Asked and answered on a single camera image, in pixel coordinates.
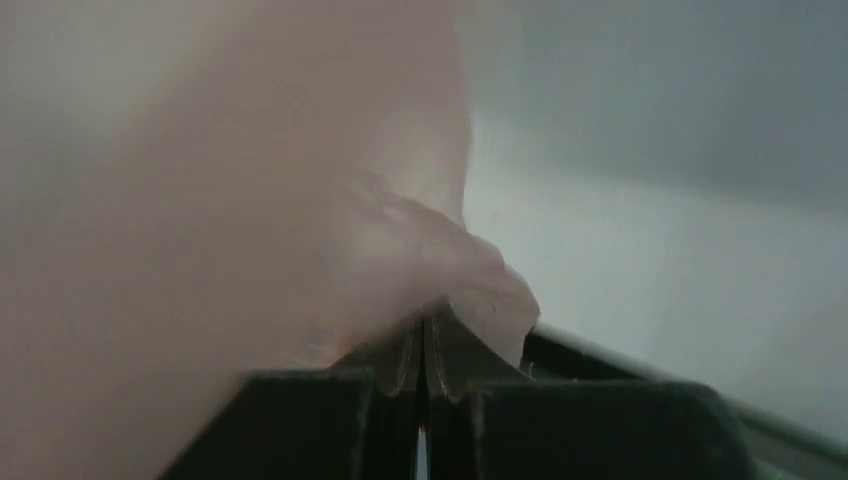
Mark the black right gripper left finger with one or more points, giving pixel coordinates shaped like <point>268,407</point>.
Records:
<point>357,419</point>

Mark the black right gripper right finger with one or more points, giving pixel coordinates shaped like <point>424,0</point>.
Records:
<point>489,420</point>

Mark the pink plastic trash bag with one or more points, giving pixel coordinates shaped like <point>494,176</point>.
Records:
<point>191,190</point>

